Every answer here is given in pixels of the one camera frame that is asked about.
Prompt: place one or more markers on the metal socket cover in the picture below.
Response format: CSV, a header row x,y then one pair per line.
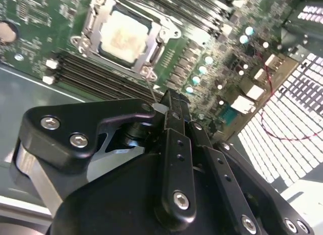
x,y
96,30

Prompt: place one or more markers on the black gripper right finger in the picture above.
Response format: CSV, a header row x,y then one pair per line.
x,y
222,169

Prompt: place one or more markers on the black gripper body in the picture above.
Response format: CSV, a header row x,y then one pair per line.
x,y
113,199

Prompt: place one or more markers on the silver CPU chip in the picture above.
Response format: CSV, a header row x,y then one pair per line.
x,y
123,38

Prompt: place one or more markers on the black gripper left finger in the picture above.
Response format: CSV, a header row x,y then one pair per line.
x,y
113,111

